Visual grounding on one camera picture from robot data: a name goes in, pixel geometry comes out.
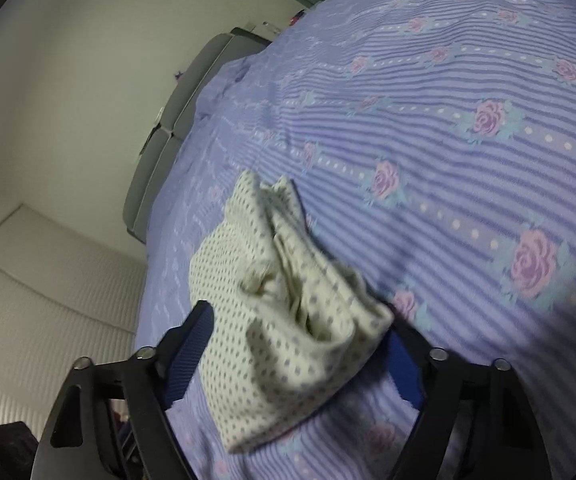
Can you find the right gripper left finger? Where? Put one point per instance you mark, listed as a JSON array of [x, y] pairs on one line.
[[109, 420]]

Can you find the white louvered wardrobe door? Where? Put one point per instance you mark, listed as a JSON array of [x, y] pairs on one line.
[[62, 296]]

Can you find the grey padded headboard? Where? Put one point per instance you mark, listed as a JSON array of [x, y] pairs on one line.
[[174, 123]]

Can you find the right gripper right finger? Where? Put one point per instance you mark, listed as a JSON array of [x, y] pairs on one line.
[[503, 440]]

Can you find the white polka dot garment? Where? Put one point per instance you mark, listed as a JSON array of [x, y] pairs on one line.
[[291, 325]]

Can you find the purple floral striped bedspread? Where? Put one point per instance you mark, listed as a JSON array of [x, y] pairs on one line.
[[433, 147]]

